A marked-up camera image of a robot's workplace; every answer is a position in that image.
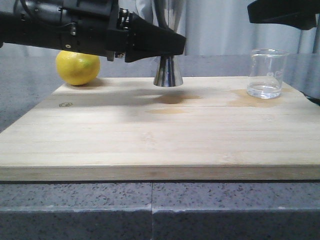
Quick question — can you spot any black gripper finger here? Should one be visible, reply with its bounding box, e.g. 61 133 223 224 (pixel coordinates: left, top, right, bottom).
124 13 186 63
247 0 320 30

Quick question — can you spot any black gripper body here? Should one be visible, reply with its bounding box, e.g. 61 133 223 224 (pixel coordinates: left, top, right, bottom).
60 0 130 61

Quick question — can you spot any silver double jigger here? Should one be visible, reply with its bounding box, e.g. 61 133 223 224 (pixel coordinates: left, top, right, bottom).
153 0 186 88

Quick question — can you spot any clear glass beaker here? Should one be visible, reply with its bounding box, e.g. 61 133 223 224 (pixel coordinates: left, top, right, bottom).
246 48 289 100

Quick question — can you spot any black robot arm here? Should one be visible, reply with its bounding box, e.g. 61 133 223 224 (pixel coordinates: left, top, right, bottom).
0 0 186 63

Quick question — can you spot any yellow lemon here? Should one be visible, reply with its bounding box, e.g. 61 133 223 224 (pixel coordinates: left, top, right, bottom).
55 50 101 86

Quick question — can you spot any grey curtain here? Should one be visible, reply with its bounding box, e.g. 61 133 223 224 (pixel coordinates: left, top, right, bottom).
0 0 320 57

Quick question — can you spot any light wooden cutting board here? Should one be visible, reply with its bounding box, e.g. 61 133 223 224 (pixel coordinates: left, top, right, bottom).
0 77 320 181

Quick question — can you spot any black board handle strap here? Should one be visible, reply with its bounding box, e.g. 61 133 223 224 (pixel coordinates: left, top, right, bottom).
301 91 320 107

